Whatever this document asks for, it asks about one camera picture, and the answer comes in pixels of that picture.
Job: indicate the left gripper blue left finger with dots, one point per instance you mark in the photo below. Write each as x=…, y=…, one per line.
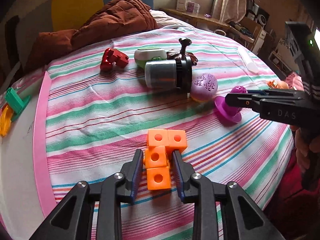
x=133, y=174

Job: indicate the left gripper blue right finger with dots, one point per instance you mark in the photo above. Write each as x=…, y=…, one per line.
x=182, y=172

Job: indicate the orange cube block cluster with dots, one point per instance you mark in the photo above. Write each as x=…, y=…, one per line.
x=160, y=145

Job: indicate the magenta perforated stand piece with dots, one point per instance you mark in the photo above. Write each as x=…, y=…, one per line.
x=228, y=115

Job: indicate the lilac egg-shaped case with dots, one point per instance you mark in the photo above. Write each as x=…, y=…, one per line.
x=203, y=87

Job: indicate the clear jar with black lid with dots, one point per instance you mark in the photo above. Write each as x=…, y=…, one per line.
x=169, y=74

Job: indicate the green white plug-in device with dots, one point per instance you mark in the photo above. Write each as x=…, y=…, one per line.
x=144, y=55

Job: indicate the red puzzle piece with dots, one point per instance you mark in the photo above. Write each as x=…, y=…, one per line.
x=113, y=57

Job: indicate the brown pumpkin figure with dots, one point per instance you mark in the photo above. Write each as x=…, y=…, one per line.
x=182, y=54

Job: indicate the green plastic stand piece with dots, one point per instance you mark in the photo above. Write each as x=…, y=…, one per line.
x=17, y=104

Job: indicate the yellow orange plastic comb piece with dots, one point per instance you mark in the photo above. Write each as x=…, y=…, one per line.
x=5, y=121

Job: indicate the person's right hand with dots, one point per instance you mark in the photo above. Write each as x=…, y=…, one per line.
x=302, y=149

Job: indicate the orange toothed plastic piece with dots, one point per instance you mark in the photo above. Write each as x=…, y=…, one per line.
x=277, y=84

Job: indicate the translucent white tube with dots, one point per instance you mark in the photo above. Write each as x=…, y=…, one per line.
x=247, y=60

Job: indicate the striped pink green bedsheet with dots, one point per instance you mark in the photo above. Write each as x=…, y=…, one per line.
x=96, y=120

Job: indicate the white tray with pink rim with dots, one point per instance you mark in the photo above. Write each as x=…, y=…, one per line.
x=26, y=191

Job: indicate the beige curtain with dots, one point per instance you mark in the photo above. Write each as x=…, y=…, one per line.
x=226, y=10

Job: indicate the wooden side shelf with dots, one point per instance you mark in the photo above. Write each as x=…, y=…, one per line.
x=194, y=19

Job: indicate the white box on shelf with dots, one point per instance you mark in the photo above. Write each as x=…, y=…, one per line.
x=181, y=5

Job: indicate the rust brown quilted blanket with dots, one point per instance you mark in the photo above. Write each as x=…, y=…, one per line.
x=116, y=19

